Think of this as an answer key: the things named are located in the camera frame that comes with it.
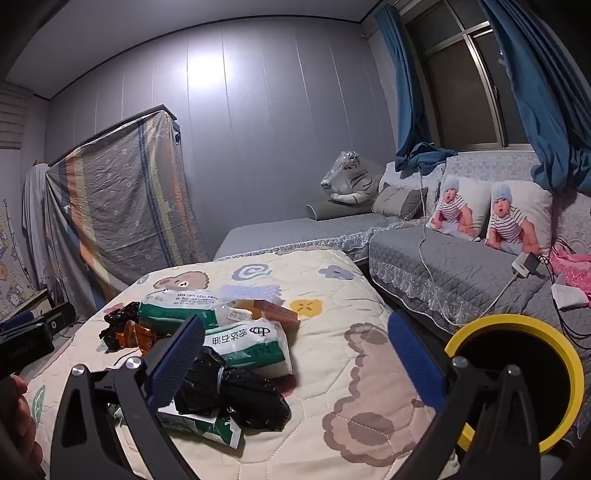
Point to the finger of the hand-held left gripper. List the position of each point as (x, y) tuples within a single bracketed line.
[(60, 316)]

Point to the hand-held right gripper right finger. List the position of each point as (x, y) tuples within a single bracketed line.
[(415, 364)]

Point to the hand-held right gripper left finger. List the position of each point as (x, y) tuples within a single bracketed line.
[(178, 364)]

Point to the white green milk bag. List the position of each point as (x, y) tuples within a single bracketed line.
[(203, 427), (184, 307)]

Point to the black plastic bag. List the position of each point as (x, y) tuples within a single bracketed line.
[(249, 401)]

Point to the yellow rimmed black bin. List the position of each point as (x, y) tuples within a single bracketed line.
[(508, 319)]

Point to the person's left hand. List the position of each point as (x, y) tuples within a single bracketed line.
[(27, 424)]

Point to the orange toy pieces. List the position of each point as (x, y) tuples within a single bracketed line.
[(138, 339)]

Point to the black crumpled wrapper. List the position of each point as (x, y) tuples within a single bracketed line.
[(117, 318)]

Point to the clear plastic packet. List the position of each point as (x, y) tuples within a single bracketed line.
[(238, 316)]

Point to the white green tissue pack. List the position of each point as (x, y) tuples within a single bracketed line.
[(254, 344)]

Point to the cartoon printed blanket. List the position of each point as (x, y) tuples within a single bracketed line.
[(323, 346)]

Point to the grey quilted sofa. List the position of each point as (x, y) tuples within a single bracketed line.
[(461, 277)]

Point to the plain grey hanging cloth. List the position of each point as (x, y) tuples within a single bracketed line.
[(34, 217)]

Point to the brown cardboard box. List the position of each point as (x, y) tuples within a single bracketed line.
[(277, 316)]

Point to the striped grey cloth cover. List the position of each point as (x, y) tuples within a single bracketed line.
[(129, 194)]

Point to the white power adapter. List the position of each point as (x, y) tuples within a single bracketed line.
[(521, 265)]

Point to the baby print pillow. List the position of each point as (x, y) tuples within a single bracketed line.
[(457, 207), (512, 217)]

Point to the grey square pillow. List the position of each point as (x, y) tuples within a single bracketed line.
[(399, 201)]

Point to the small white box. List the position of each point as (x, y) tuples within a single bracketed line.
[(570, 297)]

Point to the grey bed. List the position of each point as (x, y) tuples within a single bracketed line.
[(286, 235)]

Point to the grey bolster cushion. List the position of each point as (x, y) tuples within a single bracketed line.
[(337, 211)]

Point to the pink cloth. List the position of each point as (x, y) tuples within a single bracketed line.
[(575, 272)]

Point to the white tiger plush toy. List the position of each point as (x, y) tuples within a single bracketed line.
[(355, 180)]

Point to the white window blind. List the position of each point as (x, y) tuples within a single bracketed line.
[(14, 120)]

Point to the blue curtain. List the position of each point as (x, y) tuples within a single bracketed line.
[(545, 92), (406, 92)]

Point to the metal framed window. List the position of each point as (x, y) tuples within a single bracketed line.
[(461, 83)]

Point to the cartoon wall poster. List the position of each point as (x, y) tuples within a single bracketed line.
[(9, 267)]

